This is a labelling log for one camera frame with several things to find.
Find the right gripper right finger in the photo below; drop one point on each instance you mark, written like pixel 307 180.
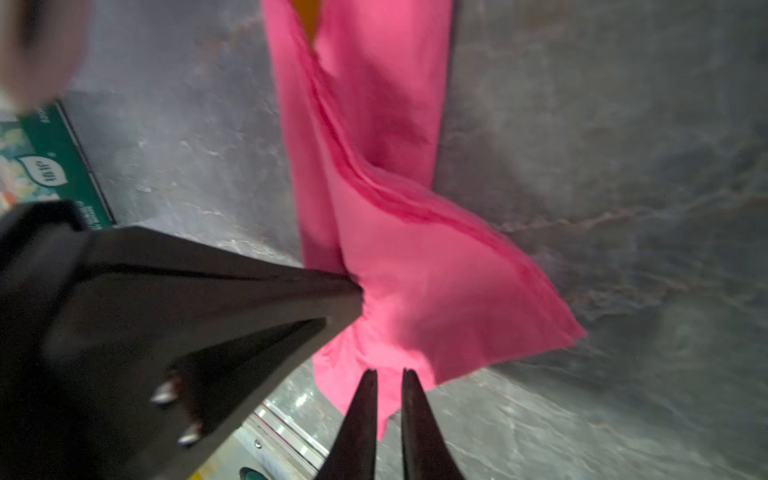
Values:
pixel 425 454

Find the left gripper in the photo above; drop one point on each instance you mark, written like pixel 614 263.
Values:
pixel 160 351

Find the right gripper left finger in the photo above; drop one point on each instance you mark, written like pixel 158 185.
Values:
pixel 353 454

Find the pink paper napkin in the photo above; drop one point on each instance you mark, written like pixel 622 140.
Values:
pixel 361 102

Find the orange plastic spoon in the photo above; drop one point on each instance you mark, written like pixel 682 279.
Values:
pixel 308 13

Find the tissue pack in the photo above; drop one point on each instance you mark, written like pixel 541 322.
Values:
pixel 42 160

